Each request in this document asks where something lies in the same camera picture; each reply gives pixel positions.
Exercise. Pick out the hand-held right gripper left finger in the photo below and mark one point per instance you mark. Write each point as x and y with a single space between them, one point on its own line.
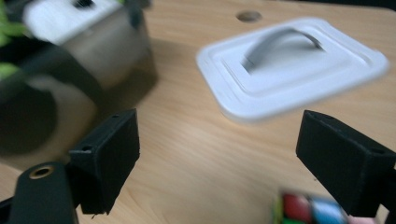
109 161

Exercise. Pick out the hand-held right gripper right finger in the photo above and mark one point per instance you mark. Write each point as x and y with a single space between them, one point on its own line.
345 168

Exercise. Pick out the colourful puzzle cube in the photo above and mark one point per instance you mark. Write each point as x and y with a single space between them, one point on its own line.
295 207

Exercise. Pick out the white storage box lid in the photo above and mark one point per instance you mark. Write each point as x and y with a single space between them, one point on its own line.
280 87

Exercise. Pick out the stainless steel pot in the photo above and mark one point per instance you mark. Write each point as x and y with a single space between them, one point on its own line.
112 49

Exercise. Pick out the panda plush toy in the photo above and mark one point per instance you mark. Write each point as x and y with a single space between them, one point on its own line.
62 21

